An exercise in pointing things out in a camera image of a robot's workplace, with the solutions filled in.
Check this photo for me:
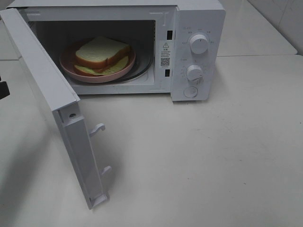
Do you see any toast sandwich with lettuce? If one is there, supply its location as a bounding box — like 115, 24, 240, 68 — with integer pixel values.
73, 36, 131, 76

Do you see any warning label with QR code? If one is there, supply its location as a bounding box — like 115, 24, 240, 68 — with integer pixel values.
159, 40, 173, 69

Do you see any white microwave door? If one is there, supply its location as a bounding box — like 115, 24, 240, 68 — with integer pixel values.
0, 8, 111, 209

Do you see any white upper microwave knob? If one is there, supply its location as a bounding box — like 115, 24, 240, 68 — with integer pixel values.
189, 34, 209, 54

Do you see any white microwave knob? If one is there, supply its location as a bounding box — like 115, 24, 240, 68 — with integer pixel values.
189, 34, 209, 54
186, 65, 203, 81

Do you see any white lower microwave knob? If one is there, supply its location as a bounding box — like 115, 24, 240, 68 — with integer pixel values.
186, 65, 203, 81

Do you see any white microwave oven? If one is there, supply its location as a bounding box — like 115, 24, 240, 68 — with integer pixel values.
6, 0, 225, 101

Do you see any round white door button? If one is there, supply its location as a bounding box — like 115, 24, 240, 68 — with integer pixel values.
184, 87, 198, 98

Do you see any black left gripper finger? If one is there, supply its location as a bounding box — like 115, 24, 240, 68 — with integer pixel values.
0, 78, 9, 99

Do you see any pink round plate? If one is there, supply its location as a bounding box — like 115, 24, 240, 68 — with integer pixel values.
60, 39, 136, 83

